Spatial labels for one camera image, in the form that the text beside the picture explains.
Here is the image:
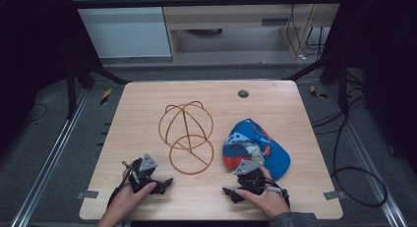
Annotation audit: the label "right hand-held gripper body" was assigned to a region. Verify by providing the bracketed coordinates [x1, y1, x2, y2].
[231, 158, 274, 197]

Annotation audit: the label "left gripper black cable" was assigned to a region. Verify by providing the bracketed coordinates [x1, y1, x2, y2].
[106, 160, 136, 209]

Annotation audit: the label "person's right hand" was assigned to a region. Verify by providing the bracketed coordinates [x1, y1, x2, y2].
[235, 165, 292, 219]

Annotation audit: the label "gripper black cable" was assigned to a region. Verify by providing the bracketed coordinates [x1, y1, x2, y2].
[106, 160, 136, 209]
[264, 178, 292, 209]

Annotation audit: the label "hanging desk cables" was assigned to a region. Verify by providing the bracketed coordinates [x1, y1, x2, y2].
[285, 3, 327, 62]

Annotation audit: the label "grey tape strip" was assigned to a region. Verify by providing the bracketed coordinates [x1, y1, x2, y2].
[75, 190, 100, 200]
[323, 190, 347, 201]

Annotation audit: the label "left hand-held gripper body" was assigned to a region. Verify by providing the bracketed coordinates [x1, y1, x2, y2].
[128, 152, 166, 196]

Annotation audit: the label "yellow and black tape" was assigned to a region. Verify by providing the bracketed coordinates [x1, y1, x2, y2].
[309, 85, 329, 100]
[99, 87, 113, 106]

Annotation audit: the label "blue and red baseball cap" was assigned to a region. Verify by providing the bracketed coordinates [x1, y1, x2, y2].
[221, 117, 292, 182]

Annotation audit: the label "black floor cable loop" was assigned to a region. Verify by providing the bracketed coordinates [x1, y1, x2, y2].
[310, 84, 389, 208]

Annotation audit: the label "aluminium floor rail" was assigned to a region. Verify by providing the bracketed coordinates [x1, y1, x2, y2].
[10, 88, 90, 227]
[326, 84, 408, 227]

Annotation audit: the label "person's left hand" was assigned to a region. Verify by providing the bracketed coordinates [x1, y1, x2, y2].
[103, 167, 158, 222]

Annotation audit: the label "white cabinet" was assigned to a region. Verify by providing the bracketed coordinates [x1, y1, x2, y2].
[68, 0, 173, 60]

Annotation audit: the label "light wooden desk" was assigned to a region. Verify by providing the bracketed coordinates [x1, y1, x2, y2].
[158, 0, 332, 63]

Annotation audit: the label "black metal stand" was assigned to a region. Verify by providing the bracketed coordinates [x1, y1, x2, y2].
[64, 56, 131, 121]
[282, 51, 351, 117]

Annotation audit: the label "black curtain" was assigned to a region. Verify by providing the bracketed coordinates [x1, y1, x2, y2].
[0, 0, 103, 157]
[319, 0, 417, 176]

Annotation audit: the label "brown wire hat stand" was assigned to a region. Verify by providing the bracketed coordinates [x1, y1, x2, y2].
[157, 100, 215, 176]

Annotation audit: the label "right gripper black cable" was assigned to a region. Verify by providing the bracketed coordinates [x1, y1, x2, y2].
[264, 178, 292, 209]

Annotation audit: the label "thin black floor cable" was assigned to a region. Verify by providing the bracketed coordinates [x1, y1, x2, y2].
[23, 102, 49, 125]

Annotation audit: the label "black horizontal frame bar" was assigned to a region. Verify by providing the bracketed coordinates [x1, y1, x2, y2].
[69, 0, 346, 10]

